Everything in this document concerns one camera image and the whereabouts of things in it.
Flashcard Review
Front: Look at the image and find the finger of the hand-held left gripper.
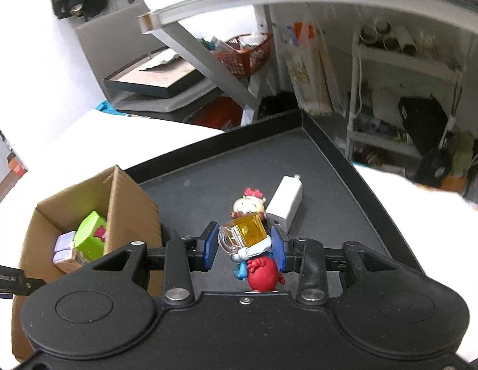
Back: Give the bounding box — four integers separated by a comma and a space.
0, 263, 47, 299

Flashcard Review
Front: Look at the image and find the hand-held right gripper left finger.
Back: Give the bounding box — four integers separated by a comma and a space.
90, 221, 220, 307

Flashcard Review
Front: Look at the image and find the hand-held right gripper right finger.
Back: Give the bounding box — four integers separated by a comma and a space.
270, 225, 396, 307

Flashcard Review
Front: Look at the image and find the red cartoon figurine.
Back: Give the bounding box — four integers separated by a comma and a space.
230, 235, 286, 293

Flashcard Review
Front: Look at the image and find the clear yellow toy box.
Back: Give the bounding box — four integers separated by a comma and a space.
218, 212, 270, 255

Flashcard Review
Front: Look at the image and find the white charger block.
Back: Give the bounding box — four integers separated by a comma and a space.
265, 175, 303, 234

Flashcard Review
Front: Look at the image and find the doll head figurine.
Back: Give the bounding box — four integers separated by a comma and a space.
231, 187, 267, 220

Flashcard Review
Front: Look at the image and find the purple toy box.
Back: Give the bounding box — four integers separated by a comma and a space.
52, 231, 78, 265

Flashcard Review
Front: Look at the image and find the black shallow tray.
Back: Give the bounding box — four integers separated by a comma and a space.
123, 110, 426, 297

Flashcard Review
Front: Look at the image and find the green hexagonal box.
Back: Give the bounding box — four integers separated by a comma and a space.
75, 211, 109, 263

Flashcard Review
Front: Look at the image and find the brown cardboard box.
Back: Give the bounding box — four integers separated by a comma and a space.
11, 165, 164, 363

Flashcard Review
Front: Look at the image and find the orange carton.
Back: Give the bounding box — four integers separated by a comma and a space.
7, 150, 28, 176

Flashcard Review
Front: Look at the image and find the teal cloth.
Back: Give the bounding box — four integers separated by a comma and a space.
96, 100, 128, 116

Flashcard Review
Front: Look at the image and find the beige tote bag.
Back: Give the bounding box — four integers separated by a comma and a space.
281, 8, 348, 116

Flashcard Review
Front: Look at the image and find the red plastic basket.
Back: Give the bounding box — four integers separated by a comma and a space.
210, 33, 274, 80

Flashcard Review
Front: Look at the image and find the black bag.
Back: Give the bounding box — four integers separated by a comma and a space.
397, 96, 459, 155

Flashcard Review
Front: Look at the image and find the white plastic packet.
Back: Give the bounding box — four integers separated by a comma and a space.
138, 52, 182, 72

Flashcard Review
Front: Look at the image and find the white shelf cart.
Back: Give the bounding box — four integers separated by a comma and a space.
346, 23, 465, 162

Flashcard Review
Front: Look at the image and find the grey chair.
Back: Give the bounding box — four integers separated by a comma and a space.
75, 0, 224, 114

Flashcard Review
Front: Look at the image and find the grey desk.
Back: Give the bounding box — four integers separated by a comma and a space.
138, 0, 478, 110

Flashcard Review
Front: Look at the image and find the black picture frame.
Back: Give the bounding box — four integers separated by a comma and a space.
104, 48, 214, 99

